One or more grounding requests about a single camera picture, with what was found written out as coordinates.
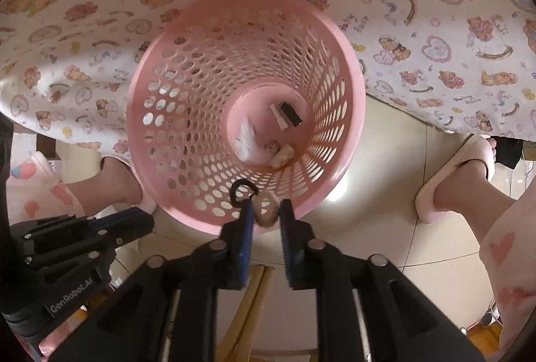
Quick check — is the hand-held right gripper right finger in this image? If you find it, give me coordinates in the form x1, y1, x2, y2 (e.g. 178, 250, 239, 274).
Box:
280, 199, 474, 362

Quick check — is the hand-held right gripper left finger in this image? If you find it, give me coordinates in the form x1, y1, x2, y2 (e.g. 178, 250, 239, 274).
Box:
50, 199, 256, 362

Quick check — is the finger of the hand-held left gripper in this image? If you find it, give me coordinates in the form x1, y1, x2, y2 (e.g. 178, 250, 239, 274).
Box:
89, 208, 155, 250

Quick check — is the black plastic spoon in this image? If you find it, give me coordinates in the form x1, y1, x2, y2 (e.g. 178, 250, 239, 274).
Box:
230, 179, 259, 206

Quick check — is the beige paper roll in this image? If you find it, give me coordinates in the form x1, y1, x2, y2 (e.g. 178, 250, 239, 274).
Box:
270, 144, 294, 168

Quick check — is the white tissue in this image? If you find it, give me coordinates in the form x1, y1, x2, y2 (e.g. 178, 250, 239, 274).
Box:
233, 121, 263, 162

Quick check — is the white stick wrapper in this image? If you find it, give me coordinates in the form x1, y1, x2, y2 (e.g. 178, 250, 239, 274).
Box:
270, 104, 290, 131

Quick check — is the black paper roll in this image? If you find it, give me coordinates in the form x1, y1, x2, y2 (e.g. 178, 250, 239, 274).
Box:
280, 102, 303, 127

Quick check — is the pink plastic basket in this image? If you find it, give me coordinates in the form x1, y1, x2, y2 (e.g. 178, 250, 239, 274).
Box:
127, 0, 367, 235

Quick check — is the person's left foot pink slipper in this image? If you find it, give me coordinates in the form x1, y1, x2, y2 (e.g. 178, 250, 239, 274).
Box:
99, 156, 156, 217

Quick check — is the person's foot pink slipper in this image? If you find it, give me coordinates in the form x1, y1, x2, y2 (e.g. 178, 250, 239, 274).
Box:
99, 156, 156, 217
414, 135, 517, 224

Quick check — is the wooden stool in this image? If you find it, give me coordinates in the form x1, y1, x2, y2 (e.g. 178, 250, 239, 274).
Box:
215, 265, 278, 362

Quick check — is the person's left pajama leg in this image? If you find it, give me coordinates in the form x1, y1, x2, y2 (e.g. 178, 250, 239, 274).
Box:
6, 150, 86, 222

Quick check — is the person's pajama leg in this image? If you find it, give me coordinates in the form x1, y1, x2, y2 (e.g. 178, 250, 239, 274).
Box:
6, 150, 86, 222
477, 195, 536, 362

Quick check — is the person's right foot pink slipper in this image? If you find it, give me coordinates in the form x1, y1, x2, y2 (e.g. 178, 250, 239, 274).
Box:
414, 135, 517, 224

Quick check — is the person's right pajama leg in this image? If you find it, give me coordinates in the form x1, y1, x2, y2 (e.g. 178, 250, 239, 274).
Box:
477, 195, 536, 362

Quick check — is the bear printed blanket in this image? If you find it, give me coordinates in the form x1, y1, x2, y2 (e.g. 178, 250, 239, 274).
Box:
0, 0, 536, 162

